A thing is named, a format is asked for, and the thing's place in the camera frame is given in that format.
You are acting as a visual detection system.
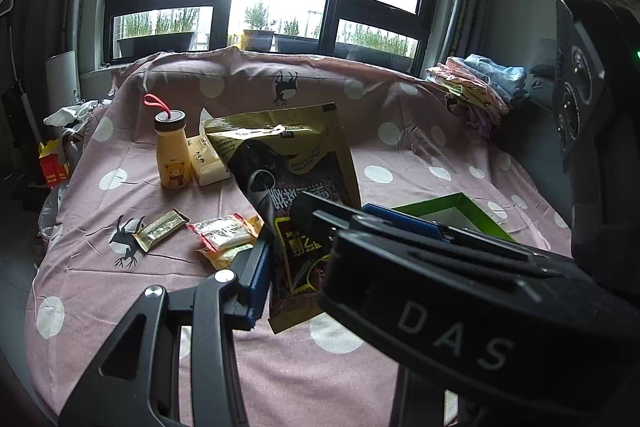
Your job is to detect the cream tissue pack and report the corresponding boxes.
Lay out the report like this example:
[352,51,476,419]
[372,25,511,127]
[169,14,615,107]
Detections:
[187,107,232,186]

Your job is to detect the yellow green snack packet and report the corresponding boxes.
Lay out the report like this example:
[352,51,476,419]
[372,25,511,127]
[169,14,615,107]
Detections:
[196,241,256,272]

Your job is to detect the small gold snack packet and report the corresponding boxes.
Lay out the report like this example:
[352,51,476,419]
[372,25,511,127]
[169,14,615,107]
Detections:
[132,208,191,254]

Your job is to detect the dark olive snack pouch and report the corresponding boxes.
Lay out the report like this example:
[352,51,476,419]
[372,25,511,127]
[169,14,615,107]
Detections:
[202,103,363,335]

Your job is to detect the red white snack packet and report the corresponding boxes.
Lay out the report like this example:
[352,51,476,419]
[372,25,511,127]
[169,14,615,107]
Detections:
[187,214,258,254]

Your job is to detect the pink dotted deer print blanket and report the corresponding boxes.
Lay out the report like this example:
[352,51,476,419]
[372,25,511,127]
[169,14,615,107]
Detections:
[25,46,576,427]

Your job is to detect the white plastic bag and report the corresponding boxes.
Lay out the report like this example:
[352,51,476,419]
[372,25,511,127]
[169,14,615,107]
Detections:
[44,99,101,128]

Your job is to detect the red cardboard box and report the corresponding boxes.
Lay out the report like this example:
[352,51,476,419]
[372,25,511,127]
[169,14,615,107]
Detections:
[39,139,72,190]

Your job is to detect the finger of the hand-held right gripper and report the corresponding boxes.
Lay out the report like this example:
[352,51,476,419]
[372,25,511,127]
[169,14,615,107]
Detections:
[290,193,366,258]
[362,203,453,242]

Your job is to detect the dark planter box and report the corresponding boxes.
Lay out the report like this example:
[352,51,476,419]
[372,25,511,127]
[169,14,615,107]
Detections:
[275,34,321,55]
[242,29,276,52]
[116,31,198,58]

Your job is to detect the pile of folded clothes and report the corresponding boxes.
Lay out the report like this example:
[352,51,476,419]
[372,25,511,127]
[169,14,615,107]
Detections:
[425,54,531,138]

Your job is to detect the green cardboard box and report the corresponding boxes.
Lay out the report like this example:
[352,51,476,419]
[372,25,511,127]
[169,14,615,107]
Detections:
[390,192,518,244]

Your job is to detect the white panel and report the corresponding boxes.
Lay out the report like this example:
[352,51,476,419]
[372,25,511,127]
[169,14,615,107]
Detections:
[44,49,81,108]

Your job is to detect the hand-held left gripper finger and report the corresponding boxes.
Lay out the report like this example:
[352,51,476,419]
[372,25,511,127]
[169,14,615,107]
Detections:
[57,237,273,427]

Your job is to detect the yellow bear print bottle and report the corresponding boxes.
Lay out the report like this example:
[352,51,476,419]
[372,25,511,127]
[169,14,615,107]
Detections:
[144,93,190,190]

